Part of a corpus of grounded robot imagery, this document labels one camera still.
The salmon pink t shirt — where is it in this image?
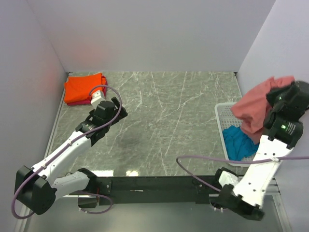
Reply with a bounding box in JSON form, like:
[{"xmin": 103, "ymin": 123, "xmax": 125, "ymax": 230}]
[{"xmin": 230, "ymin": 76, "xmax": 295, "ymax": 144}]

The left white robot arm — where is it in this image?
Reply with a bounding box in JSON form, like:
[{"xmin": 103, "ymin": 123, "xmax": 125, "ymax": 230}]
[{"xmin": 14, "ymin": 97, "xmax": 128, "ymax": 215}]

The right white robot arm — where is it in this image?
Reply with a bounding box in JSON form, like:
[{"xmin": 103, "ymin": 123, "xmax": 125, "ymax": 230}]
[{"xmin": 212, "ymin": 81, "xmax": 309, "ymax": 221}]

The folded magenta t shirt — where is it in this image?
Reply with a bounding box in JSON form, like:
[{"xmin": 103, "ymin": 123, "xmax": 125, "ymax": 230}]
[{"xmin": 66, "ymin": 75, "xmax": 108, "ymax": 107}]

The folded orange t shirt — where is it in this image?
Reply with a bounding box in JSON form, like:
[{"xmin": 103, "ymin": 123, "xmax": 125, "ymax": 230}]
[{"xmin": 63, "ymin": 73, "xmax": 106, "ymax": 103}]

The white plastic basket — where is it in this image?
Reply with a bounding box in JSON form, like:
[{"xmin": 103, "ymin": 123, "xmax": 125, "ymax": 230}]
[{"xmin": 215, "ymin": 102, "xmax": 255, "ymax": 167}]

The blue t shirt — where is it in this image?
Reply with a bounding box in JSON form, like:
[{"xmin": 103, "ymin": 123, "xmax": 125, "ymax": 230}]
[{"xmin": 222, "ymin": 125, "xmax": 259, "ymax": 161}]

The black base beam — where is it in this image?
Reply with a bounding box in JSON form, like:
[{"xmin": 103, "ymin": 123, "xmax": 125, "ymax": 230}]
[{"xmin": 65, "ymin": 175, "xmax": 232, "ymax": 206}]

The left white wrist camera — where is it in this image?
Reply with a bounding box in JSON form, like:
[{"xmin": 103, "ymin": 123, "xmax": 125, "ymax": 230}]
[{"xmin": 91, "ymin": 90, "xmax": 105, "ymax": 109}]

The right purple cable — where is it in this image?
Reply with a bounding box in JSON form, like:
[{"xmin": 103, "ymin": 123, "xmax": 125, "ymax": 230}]
[{"xmin": 176, "ymin": 155, "xmax": 309, "ymax": 193}]

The aluminium rail frame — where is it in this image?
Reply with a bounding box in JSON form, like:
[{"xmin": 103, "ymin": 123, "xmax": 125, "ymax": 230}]
[{"xmin": 45, "ymin": 103, "xmax": 292, "ymax": 232}]

